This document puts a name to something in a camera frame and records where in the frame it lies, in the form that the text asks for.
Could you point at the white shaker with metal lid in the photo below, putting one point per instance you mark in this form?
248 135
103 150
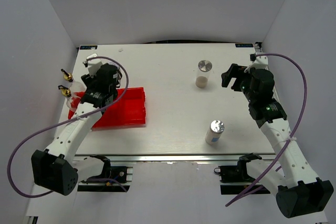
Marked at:
215 130

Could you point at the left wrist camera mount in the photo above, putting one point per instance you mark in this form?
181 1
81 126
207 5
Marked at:
93 64

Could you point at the clear glass oil bottle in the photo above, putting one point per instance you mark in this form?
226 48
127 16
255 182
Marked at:
74 86

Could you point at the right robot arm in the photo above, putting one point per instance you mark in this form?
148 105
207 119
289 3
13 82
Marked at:
298 190

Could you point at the small dark spice jar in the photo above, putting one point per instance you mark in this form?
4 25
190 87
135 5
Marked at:
113 63

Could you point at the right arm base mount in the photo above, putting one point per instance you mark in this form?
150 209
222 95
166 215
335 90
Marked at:
234 178

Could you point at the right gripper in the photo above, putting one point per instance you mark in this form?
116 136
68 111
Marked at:
235 71

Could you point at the clear jar with metal lid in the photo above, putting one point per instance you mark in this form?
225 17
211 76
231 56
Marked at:
204 68

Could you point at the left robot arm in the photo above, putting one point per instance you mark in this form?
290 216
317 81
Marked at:
54 168

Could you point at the aluminium table rail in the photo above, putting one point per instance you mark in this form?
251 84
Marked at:
258 46

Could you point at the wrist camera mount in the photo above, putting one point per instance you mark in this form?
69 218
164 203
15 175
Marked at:
258 61
93 64

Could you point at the red plastic organizer tray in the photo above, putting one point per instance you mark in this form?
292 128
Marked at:
130 111

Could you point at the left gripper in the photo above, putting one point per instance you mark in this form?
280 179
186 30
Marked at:
89 81

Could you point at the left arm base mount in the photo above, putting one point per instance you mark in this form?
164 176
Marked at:
110 176

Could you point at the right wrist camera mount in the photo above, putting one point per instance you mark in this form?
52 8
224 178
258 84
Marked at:
258 61

